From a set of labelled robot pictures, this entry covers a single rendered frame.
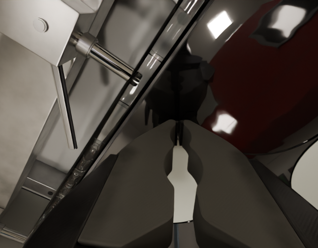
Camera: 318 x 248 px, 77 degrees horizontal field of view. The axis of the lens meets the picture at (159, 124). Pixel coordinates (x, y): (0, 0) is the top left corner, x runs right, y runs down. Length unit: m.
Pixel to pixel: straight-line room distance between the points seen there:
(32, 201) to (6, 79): 0.22
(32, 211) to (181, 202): 0.23
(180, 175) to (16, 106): 0.14
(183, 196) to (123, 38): 0.16
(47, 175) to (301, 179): 0.28
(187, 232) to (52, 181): 0.18
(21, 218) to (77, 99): 0.19
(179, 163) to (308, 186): 0.11
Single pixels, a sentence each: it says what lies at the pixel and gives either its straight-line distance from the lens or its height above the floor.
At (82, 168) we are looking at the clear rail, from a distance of 0.18.
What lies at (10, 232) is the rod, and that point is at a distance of 0.31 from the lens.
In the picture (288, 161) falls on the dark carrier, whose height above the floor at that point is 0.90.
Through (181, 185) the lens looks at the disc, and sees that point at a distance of 0.18.
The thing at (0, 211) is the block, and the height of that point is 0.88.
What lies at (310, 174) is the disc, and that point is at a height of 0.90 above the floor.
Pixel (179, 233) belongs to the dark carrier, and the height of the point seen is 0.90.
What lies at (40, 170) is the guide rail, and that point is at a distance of 0.31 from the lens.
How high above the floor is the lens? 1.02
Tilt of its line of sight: 60 degrees down
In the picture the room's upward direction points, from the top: 175 degrees counter-clockwise
